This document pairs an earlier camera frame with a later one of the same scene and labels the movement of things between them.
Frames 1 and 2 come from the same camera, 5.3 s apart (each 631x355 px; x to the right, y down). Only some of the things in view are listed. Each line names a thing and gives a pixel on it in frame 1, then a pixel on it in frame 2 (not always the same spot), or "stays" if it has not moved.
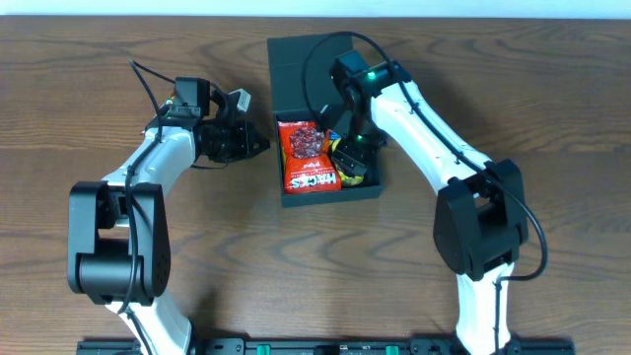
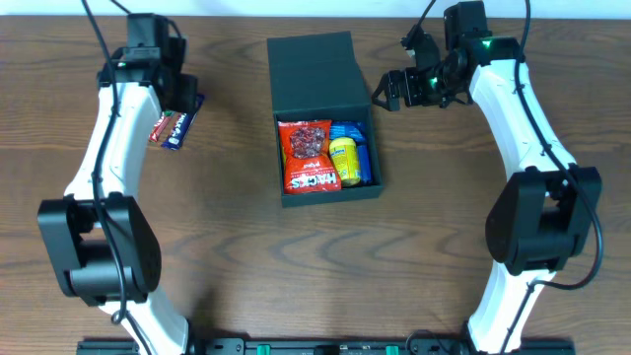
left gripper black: (245, 140) → (186, 94)
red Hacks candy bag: (307, 158) stays
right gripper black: (353, 148) → (404, 87)
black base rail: (328, 347) stays
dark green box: (300, 76) stays
